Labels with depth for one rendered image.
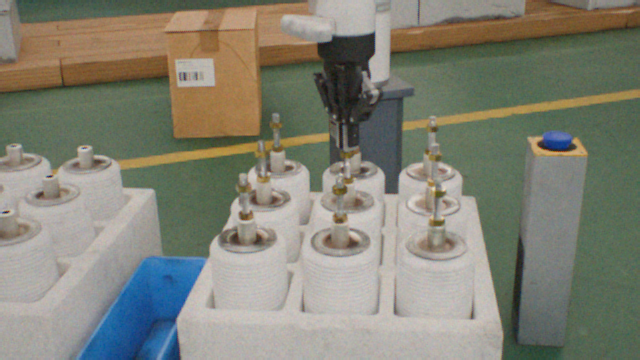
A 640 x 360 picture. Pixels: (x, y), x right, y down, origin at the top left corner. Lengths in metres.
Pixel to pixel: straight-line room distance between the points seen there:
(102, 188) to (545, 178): 0.67
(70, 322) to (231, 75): 1.12
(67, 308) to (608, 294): 0.87
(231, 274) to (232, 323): 0.06
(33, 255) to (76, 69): 1.76
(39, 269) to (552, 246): 0.70
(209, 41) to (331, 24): 1.11
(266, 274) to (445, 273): 0.22
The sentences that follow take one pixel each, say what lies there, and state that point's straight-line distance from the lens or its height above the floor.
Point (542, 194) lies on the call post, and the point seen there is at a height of 0.25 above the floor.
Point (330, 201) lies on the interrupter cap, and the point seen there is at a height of 0.25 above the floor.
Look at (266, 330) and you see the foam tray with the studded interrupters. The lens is 0.90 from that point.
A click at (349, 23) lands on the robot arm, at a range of 0.90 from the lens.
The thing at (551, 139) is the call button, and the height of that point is 0.33.
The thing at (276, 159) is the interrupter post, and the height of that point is 0.27.
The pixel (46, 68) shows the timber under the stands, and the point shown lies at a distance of 2.71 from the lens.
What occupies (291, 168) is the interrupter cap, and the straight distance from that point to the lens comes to 1.13.
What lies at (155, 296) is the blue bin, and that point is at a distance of 1.22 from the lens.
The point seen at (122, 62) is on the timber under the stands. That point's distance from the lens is 2.72.
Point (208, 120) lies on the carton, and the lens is 2.05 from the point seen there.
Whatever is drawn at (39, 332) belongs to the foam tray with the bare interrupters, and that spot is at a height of 0.15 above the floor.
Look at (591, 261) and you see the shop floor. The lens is 1.45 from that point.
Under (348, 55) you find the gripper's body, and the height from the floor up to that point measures 0.47.
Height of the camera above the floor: 0.68
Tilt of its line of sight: 23 degrees down
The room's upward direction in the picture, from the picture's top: 1 degrees counter-clockwise
